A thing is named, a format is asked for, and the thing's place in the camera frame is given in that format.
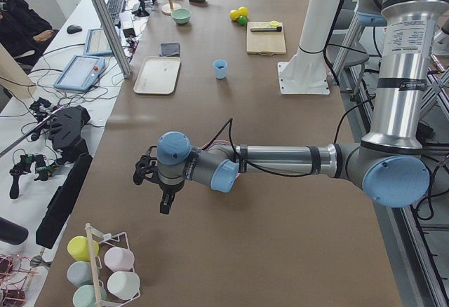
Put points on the whole lemon near board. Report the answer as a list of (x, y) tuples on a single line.
[(243, 11)]

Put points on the blue teach pendant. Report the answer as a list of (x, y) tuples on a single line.
[(81, 73), (96, 43)]

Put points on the white wire cup rack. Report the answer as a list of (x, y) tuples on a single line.
[(98, 244)]

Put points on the pink cup in rack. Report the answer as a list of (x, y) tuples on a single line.
[(119, 259)]

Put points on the aluminium frame post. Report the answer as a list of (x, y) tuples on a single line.
[(112, 37)]

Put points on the green cup in rack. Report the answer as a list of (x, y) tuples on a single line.
[(84, 296)]

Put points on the mint green bowl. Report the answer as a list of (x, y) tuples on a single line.
[(181, 16)]

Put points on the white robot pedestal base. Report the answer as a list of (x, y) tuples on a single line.
[(305, 73)]

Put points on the wooden glass stand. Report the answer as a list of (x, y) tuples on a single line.
[(168, 8)]

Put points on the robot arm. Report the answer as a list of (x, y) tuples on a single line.
[(385, 164)]

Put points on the whole lemon outer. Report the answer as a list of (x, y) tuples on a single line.
[(234, 15)]

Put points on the cream rabbit tray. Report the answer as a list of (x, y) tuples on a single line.
[(157, 76)]

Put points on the grey folded cloth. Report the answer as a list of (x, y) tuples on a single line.
[(169, 49)]

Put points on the grey-blue cup in rack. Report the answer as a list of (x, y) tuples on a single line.
[(79, 273)]

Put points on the upper lemon half slice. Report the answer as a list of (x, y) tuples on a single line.
[(273, 23)]

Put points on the bamboo cutting board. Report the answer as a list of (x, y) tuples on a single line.
[(265, 43)]

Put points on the light blue cup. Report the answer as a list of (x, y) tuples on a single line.
[(222, 72)]

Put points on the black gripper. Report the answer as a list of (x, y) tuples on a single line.
[(168, 188)]

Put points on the yellow cup in rack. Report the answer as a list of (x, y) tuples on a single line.
[(77, 247)]

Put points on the seated person dark clothes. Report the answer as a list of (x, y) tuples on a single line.
[(23, 30)]

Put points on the blue teach pendant near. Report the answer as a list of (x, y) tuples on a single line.
[(81, 73)]

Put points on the blue teach pendant far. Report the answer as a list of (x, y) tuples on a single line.
[(96, 43)]

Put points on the white cup in rack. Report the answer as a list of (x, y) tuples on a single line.
[(124, 284)]

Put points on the green lime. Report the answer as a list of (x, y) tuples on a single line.
[(242, 20)]

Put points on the black keyboard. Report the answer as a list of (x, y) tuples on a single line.
[(115, 8)]

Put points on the black computer mouse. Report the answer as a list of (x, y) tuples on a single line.
[(72, 29)]

